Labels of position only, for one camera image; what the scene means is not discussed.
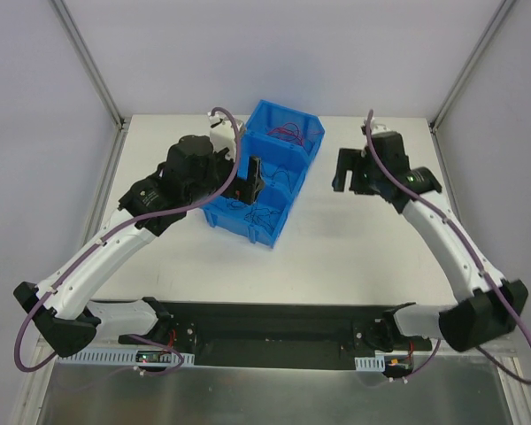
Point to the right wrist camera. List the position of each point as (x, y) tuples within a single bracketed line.
[(374, 127)]

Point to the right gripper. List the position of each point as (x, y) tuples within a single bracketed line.
[(356, 170)]

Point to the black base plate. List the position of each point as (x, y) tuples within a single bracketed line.
[(317, 337)]

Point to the left white cable duct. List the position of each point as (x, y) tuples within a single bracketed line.
[(121, 357)]

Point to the blue plastic compartment bin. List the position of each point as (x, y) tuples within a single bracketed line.
[(287, 141)]

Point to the white cable duct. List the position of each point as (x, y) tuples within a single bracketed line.
[(121, 357), (376, 364)]

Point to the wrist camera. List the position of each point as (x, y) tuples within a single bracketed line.
[(374, 127), (222, 135)]

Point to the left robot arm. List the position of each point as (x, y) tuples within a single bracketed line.
[(61, 306)]

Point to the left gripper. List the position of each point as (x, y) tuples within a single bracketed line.
[(242, 184)]

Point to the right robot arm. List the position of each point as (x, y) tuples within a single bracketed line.
[(486, 303)]

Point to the right white cable duct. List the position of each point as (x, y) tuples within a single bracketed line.
[(376, 364)]

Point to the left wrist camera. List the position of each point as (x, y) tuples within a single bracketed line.
[(222, 135)]

